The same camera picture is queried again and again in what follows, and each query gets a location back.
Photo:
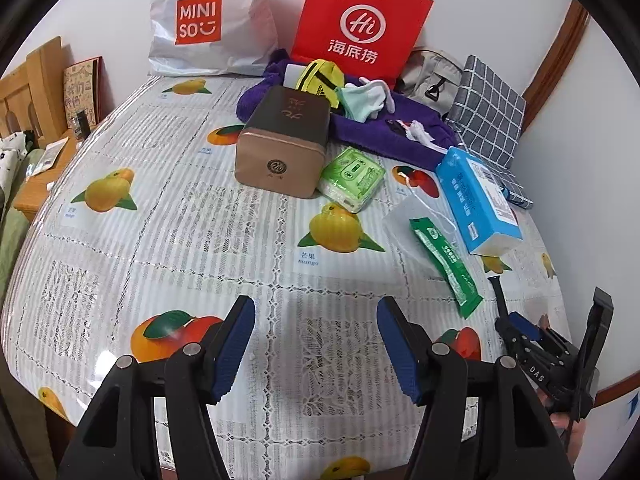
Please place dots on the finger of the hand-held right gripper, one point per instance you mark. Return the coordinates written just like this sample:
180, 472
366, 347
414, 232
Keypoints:
524, 326
497, 297

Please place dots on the white glove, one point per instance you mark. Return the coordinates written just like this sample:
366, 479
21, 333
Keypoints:
380, 91

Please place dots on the clear plastic bag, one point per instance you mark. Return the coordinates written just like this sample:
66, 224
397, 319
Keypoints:
410, 220

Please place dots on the paper sheet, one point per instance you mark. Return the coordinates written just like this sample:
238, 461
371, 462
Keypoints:
54, 151

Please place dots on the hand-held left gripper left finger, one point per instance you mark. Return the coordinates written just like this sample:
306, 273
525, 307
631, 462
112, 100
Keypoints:
232, 350

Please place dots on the green bed cover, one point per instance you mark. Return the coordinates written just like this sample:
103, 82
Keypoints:
15, 230

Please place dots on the white patterned sock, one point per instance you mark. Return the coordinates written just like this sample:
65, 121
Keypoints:
417, 132

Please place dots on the purple knit cloth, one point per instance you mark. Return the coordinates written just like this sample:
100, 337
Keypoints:
360, 132

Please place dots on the green sachet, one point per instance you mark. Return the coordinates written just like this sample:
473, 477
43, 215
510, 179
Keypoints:
442, 260

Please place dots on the white plastic shopping bag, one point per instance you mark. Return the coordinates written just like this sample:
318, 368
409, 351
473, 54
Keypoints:
215, 15

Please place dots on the gold tin box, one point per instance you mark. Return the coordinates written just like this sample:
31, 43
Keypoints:
280, 145

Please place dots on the red paper bag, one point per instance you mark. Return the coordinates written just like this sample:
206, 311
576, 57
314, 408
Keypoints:
360, 25

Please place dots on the green tissue pack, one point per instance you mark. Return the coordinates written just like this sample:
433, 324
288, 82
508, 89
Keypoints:
352, 177

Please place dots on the grey backpack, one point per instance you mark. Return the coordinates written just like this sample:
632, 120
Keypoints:
430, 77

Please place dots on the wooden headboard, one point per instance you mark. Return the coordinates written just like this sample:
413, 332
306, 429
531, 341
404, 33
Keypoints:
35, 80

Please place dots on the brown doodle print book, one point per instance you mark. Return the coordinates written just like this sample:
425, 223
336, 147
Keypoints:
82, 87

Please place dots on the white spotted pillow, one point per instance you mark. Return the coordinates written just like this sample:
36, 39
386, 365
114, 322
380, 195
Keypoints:
10, 157

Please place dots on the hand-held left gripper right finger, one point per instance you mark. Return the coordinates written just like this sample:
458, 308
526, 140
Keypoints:
397, 350

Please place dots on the wooden door frame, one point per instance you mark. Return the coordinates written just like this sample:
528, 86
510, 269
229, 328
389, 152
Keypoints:
557, 60

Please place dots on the small black item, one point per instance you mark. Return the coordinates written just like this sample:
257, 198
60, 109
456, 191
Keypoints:
81, 124

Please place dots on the yellow pouch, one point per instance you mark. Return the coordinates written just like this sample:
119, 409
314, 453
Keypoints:
320, 80

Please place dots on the blue tissue box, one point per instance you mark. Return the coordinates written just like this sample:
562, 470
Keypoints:
475, 200

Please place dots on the grey checked cloth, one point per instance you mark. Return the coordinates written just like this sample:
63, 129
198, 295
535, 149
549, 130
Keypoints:
492, 110

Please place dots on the wooden nightstand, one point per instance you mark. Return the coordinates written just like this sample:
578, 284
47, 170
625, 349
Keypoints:
47, 185

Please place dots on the fruit print tablecloth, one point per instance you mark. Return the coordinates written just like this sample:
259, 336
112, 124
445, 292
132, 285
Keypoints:
175, 240

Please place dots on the mint green sock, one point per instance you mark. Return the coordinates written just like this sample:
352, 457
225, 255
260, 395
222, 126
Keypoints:
357, 105

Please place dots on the person's right hand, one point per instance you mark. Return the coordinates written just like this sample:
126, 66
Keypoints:
575, 437

